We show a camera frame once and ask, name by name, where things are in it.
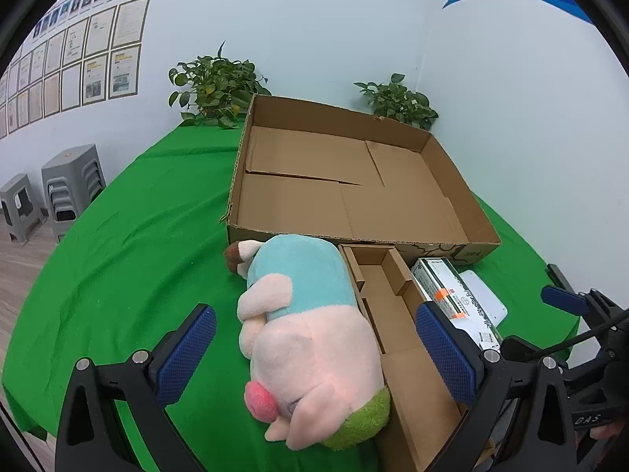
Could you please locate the large shallow cardboard box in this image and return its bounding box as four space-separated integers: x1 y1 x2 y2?
219 93 502 267

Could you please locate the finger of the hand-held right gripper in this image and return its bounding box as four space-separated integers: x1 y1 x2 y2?
546 264 575 292
541 285 629 337

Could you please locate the white flat plastic device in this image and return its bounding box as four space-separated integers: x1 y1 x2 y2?
459 269 508 328

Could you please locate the group of framed wall certificates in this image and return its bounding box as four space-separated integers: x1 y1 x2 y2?
0 0 151 139

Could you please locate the pink and teal plush pig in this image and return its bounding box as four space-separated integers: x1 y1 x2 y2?
223 234 391 452

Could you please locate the single grey plastic stool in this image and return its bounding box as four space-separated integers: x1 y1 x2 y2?
0 173 46 245

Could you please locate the large leafy potted plant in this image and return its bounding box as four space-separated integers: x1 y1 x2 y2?
168 42 272 129

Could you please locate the stack of grey plastic stools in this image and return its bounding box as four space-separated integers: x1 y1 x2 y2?
41 144 107 243

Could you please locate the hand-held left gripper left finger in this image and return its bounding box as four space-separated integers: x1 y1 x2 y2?
55 303 218 472

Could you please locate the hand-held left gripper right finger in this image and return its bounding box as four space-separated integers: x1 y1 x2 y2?
414 301 578 472

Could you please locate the green tablecloth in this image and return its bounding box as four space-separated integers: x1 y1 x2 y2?
2 118 581 472

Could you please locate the black cable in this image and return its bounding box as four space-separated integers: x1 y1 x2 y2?
535 309 629 356

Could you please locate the small cardboard divider tray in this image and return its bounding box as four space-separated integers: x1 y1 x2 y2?
338 244 497 472

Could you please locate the white and green medicine box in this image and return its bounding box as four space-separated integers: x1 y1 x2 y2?
410 257 503 352

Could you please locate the small leafy potted plant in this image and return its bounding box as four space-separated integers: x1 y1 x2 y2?
354 74 439 132

